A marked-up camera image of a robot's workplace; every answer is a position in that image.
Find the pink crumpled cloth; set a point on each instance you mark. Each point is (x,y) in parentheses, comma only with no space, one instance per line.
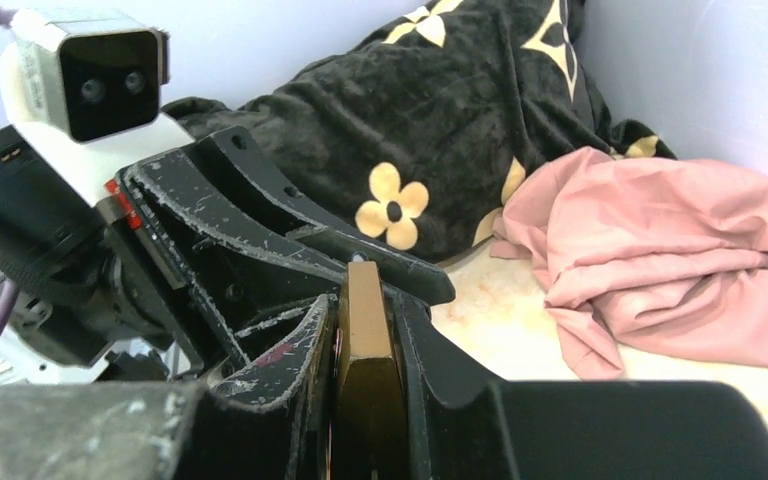
(665,256)

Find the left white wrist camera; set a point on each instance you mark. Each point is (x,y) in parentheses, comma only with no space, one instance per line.
(82,86)

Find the black floral plush blanket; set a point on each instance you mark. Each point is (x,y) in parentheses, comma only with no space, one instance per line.
(422,132)

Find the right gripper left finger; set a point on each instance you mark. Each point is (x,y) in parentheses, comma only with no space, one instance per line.
(265,421)

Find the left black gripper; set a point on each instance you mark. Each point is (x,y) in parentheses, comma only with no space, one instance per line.
(221,239)

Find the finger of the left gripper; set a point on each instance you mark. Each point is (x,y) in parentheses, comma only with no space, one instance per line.
(233,163)

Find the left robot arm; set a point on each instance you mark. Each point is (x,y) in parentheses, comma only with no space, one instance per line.
(202,350)

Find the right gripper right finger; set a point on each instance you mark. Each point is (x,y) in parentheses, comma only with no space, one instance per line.
(465,422)

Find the brass padlock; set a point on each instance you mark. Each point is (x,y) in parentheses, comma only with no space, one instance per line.
(369,429)

